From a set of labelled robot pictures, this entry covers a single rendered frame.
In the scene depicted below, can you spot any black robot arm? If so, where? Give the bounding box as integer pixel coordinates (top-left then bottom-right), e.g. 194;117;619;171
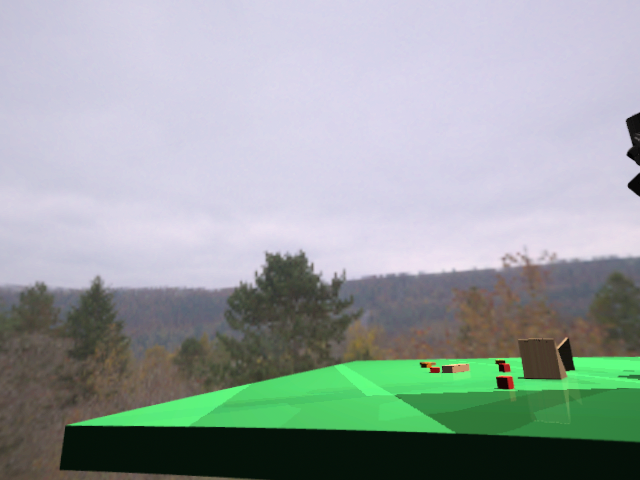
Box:
626;112;640;197

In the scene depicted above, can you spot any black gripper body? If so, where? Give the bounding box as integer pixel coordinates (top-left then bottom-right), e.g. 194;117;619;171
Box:
626;146;638;161

